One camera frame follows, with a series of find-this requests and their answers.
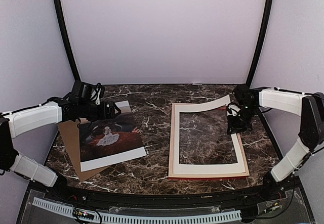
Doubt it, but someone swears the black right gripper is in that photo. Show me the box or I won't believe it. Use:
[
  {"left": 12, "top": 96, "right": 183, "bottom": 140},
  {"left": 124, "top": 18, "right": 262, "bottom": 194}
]
[{"left": 227, "top": 104, "right": 259, "bottom": 135}]

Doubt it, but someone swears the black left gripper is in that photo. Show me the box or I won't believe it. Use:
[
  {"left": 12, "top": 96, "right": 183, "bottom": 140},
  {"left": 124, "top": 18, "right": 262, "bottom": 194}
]
[{"left": 79, "top": 101, "right": 122, "bottom": 122}]

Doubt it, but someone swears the canyon photo print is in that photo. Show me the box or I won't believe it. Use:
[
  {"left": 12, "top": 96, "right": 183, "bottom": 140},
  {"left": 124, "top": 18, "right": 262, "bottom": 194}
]
[{"left": 79, "top": 101, "right": 147, "bottom": 172}]

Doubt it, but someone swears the red wooden picture frame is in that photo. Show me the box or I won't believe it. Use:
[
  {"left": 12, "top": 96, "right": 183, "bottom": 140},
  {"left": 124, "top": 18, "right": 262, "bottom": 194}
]
[{"left": 168, "top": 102, "right": 250, "bottom": 181}]

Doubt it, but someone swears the white photo mat board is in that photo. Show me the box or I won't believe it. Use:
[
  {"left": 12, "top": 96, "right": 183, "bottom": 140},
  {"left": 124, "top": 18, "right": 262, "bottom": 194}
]
[{"left": 169, "top": 94, "right": 249, "bottom": 178}]

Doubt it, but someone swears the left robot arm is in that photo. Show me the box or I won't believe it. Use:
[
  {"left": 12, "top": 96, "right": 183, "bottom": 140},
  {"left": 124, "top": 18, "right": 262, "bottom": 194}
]
[{"left": 1, "top": 97, "right": 121, "bottom": 202}]

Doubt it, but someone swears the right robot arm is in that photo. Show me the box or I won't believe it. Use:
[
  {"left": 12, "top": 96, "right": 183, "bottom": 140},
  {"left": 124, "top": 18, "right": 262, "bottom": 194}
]
[{"left": 227, "top": 84, "right": 323, "bottom": 201}]

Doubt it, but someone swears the brown cardboard backing board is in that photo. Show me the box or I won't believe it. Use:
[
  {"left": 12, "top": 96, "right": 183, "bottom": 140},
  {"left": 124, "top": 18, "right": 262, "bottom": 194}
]
[{"left": 58, "top": 120, "right": 108, "bottom": 182}]

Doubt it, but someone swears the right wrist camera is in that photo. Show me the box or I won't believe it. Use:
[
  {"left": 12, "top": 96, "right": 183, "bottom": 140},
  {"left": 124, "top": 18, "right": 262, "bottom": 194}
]
[{"left": 226, "top": 84, "right": 249, "bottom": 116}]

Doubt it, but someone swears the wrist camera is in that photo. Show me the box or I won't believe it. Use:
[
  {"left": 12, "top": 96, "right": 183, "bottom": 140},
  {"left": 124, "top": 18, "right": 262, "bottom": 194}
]
[
  {"left": 68, "top": 81, "right": 105, "bottom": 105},
  {"left": 226, "top": 84, "right": 249, "bottom": 116}
]

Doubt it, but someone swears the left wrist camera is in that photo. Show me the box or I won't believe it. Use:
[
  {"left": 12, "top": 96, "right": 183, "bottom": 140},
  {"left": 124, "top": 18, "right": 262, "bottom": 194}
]
[{"left": 68, "top": 81, "right": 105, "bottom": 105}]

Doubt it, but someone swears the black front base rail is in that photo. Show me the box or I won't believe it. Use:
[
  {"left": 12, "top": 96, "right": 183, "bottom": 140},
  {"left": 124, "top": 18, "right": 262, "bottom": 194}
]
[{"left": 27, "top": 177, "right": 302, "bottom": 209}]

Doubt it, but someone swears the white slotted cable duct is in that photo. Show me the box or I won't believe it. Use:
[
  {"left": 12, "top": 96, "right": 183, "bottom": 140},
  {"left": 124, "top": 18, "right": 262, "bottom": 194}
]
[{"left": 32, "top": 197, "right": 241, "bottom": 223}]

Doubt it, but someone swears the black left enclosure post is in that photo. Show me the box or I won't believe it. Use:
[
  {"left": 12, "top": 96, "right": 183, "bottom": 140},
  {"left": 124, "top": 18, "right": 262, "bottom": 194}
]
[{"left": 53, "top": 0, "right": 81, "bottom": 81}]

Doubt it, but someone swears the black enclosure post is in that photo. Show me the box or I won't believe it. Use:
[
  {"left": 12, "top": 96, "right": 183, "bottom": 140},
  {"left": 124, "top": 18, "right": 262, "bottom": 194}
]
[
  {"left": 53, "top": 0, "right": 81, "bottom": 81},
  {"left": 246, "top": 0, "right": 273, "bottom": 87}
]

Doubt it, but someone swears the black right enclosure post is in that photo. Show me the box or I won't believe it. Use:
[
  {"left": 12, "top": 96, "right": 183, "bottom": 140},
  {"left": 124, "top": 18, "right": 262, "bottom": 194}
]
[{"left": 246, "top": 0, "right": 273, "bottom": 87}]

